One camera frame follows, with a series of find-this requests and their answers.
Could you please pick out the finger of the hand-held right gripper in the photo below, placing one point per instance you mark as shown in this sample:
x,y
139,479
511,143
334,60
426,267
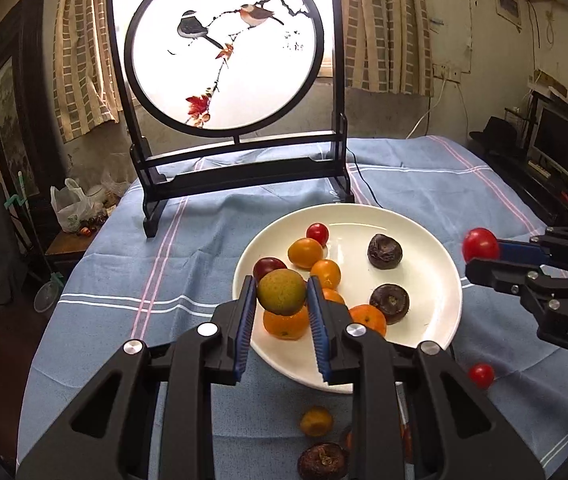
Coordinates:
x,y
519,251
499,274

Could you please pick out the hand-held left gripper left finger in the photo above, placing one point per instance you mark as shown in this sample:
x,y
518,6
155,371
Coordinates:
x,y
244,330

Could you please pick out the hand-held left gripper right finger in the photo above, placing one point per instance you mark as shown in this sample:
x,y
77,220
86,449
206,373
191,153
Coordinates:
x,y
318,332

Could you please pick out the small mandarin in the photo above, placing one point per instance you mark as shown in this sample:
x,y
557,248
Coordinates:
x,y
335,296
368,320
285,326

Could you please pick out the red cherry tomato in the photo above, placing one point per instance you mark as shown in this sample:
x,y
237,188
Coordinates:
x,y
480,244
317,234
481,375

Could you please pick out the yellow-green tomato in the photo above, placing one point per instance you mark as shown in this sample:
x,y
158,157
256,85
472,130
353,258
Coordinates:
x,y
281,292

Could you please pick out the orange cherry tomato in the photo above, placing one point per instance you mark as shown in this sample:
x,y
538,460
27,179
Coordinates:
x,y
305,252
325,273

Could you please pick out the dark purple tomato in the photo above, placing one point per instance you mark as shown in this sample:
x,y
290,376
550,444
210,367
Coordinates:
x,y
266,267

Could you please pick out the white plate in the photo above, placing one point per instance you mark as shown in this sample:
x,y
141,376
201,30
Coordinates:
x,y
429,280

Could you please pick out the dark brown water chestnut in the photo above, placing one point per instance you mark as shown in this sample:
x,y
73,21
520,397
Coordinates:
x,y
385,250
390,303
321,461

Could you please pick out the black media stand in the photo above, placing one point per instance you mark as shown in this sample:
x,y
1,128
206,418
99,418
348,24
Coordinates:
x,y
534,192

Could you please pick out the blue striped tablecloth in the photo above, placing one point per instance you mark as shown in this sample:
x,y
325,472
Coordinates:
x,y
189,270

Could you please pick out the small yellow-orange tomato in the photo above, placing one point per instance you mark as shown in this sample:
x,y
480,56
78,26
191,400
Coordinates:
x,y
315,421

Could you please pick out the computer monitor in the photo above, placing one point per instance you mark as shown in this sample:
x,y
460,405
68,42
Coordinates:
x,y
561,140

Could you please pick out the black hat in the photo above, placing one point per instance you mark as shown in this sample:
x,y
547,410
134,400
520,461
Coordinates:
x,y
496,132

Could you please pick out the bird painting table screen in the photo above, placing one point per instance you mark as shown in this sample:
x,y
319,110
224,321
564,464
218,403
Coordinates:
x,y
244,172

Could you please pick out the small wooden side table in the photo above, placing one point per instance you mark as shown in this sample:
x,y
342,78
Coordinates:
x,y
71,247

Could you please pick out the clear plastic bag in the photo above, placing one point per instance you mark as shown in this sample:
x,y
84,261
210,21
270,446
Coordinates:
x,y
110,187

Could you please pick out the clear plastic bowl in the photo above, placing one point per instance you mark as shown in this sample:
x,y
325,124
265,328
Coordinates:
x,y
46,298

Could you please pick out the white plastic bag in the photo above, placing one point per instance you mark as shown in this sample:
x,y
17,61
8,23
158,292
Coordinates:
x,y
71,206

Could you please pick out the green and white mop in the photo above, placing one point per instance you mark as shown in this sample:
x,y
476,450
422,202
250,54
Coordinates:
x,y
28,210

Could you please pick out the grey chair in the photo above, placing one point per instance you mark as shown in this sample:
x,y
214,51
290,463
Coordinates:
x,y
1,245

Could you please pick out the checked beige curtain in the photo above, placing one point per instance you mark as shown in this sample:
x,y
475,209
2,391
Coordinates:
x,y
389,25
84,50

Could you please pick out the dark framed painting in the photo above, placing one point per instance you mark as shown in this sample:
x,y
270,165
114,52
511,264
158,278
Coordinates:
x,y
11,110

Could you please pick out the white wall socket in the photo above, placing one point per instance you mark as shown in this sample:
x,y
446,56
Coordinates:
x,y
446,72

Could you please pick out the white wall vent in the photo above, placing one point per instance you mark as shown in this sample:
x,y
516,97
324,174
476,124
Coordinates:
x,y
508,2

